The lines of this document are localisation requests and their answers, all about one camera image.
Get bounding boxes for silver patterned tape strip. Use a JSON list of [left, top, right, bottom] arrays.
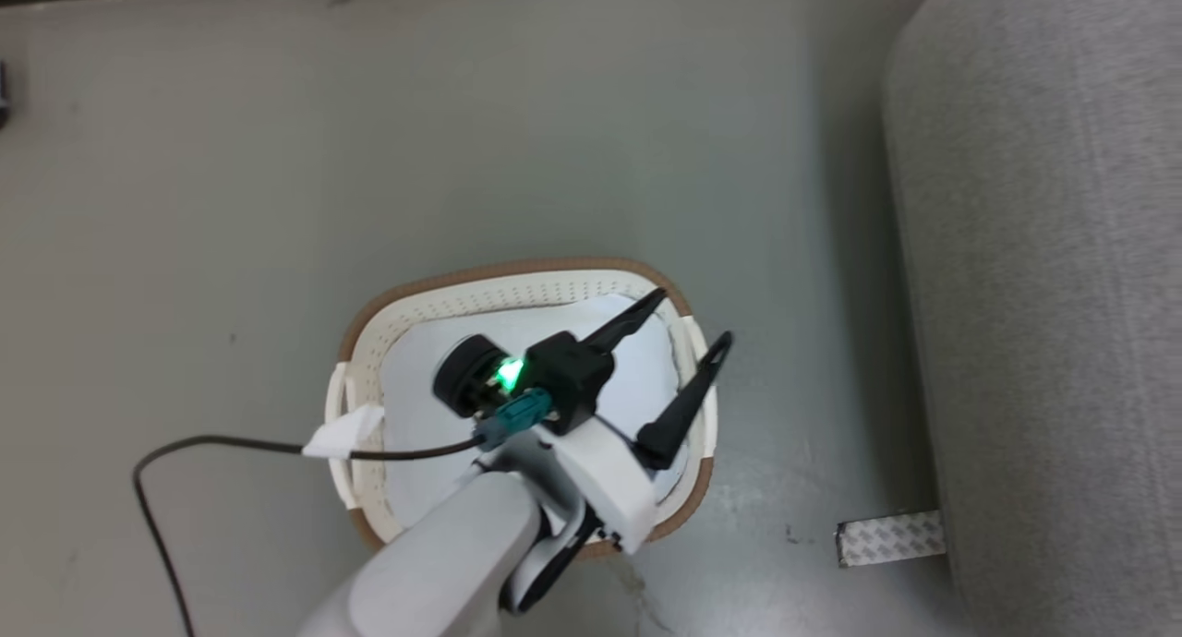
[[836, 511, 947, 569]]

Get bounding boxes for teal cable connector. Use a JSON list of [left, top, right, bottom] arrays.
[[474, 388, 553, 451]]

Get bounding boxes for white perforated laundry basket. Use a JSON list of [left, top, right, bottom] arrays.
[[325, 257, 718, 559]]

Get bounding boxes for white cable tag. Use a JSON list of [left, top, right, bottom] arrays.
[[302, 403, 385, 461]]

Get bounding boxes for grey fabric sofa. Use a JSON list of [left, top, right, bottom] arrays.
[[880, 0, 1182, 637]]

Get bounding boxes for thin black cable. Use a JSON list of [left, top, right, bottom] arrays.
[[132, 434, 486, 637]]

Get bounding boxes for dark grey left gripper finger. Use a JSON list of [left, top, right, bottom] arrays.
[[582, 288, 669, 355], [635, 331, 735, 473]]

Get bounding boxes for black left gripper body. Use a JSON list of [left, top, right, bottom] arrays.
[[432, 331, 618, 437]]

